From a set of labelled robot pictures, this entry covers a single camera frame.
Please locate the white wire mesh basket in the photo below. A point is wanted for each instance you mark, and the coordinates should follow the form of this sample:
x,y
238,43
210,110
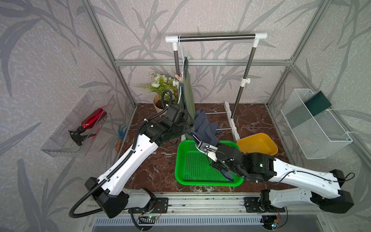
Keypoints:
x,y
319,137

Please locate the potted plant with white flowers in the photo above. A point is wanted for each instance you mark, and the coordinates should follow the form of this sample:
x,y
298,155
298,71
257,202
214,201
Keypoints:
x,y
165,90

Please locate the dark green cloth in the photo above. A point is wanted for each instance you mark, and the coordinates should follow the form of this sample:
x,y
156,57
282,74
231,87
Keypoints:
x,y
317,103

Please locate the clear acrylic wall shelf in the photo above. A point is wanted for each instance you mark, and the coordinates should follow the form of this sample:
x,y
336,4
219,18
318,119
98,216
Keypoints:
x,y
60,143

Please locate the clothes rack with steel bars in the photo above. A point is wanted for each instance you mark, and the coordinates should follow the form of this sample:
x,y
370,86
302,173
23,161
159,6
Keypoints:
x,y
175,40

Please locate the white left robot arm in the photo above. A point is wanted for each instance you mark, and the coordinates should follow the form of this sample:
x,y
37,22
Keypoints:
x,y
107,193

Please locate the olive green tank top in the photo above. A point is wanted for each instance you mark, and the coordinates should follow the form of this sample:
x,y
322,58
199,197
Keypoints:
x,y
186,97

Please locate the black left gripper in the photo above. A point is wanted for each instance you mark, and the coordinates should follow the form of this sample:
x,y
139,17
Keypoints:
x,y
186,127

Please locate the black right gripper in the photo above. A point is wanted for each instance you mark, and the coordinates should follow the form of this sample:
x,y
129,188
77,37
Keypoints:
x,y
221,146

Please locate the blue-grey tank top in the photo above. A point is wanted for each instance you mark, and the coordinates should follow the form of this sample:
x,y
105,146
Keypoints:
x,y
204,131

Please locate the red spray bottle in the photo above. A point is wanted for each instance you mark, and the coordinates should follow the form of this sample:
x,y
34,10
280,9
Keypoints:
x,y
87,124

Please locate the green clothespin on hanger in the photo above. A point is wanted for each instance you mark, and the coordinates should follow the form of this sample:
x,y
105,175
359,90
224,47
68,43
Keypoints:
x,y
185,55

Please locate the green perforated plastic basket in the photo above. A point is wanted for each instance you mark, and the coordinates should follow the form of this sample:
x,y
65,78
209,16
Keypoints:
x,y
193,168

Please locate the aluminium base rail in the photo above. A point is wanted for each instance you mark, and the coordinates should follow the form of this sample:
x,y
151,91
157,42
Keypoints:
x,y
209,209

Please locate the wooden clothespin on green top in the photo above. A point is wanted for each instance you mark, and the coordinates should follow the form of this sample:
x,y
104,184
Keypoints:
x,y
179,78

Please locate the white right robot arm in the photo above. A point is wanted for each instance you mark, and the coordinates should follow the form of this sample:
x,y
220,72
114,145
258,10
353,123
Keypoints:
x,y
309,187

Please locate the blue garden hand rake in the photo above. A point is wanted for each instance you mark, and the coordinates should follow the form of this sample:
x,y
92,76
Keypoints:
x,y
121,134

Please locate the yellow plastic bin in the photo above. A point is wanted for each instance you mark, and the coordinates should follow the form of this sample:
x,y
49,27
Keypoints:
x,y
260,143

